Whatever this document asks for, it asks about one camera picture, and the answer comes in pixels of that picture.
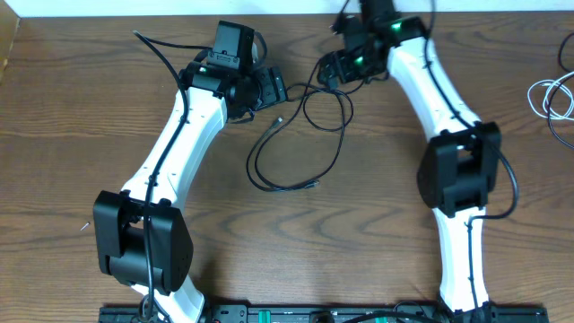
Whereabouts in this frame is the white usb cable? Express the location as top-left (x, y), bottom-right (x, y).
top-left (525, 70), bottom-right (574, 122)

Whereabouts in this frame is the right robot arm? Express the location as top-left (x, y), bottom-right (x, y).
top-left (317, 1), bottom-right (501, 322)

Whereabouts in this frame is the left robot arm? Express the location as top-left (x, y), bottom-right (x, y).
top-left (93, 21), bottom-right (286, 322)

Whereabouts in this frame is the small metal screw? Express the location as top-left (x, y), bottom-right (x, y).
top-left (80, 222), bottom-right (91, 231)

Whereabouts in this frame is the cardboard panel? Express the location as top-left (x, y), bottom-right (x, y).
top-left (0, 0), bottom-right (21, 77)

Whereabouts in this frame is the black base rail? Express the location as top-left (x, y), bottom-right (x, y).
top-left (98, 303), bottom-right (551, 323)

